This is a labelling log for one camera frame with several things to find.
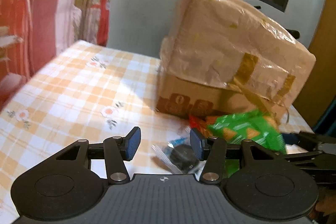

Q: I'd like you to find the clear packet with dark cookie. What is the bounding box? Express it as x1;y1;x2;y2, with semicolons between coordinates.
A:
151;137;205;174

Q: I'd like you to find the green chips bag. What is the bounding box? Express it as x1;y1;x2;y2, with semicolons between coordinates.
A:
205;109;288;177

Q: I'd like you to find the person's right hand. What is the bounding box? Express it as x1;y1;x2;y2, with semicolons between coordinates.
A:
315;186;336;223

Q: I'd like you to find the red snack packet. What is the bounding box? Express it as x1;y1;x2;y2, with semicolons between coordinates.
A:
189;115;212;138

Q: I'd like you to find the checkered tablecloth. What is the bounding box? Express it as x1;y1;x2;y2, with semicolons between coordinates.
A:
0;40;314;224

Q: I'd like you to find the cardboard box with paper liner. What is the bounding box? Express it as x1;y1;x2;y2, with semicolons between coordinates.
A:
156;0;316;120

